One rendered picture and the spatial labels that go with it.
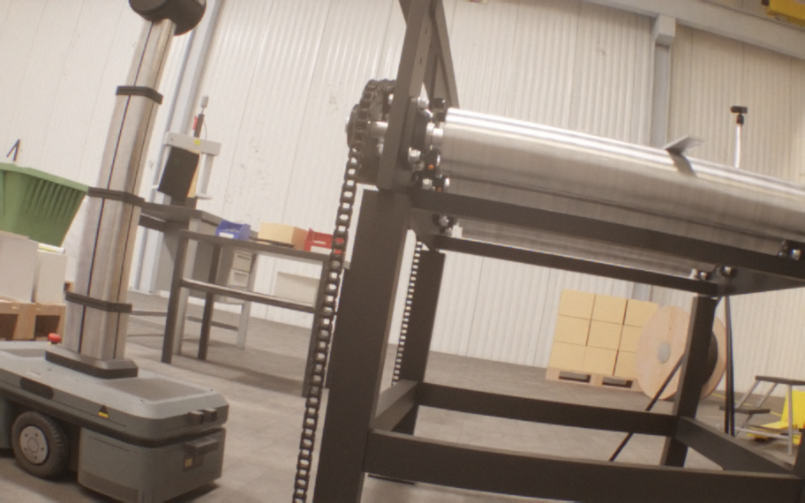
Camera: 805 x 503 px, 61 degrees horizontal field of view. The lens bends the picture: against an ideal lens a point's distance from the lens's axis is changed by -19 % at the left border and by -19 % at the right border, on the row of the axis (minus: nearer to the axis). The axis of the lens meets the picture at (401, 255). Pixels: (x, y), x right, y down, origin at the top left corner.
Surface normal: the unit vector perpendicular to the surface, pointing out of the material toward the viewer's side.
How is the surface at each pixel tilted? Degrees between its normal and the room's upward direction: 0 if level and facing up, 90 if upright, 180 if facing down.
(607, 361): 90
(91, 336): 90
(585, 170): 110
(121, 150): 90
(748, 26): 90
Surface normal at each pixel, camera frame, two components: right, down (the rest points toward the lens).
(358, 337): -0.10, -0.07
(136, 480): 0.41, 0.02
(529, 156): -0.15, 0.26
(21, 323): 0.98, 0.16
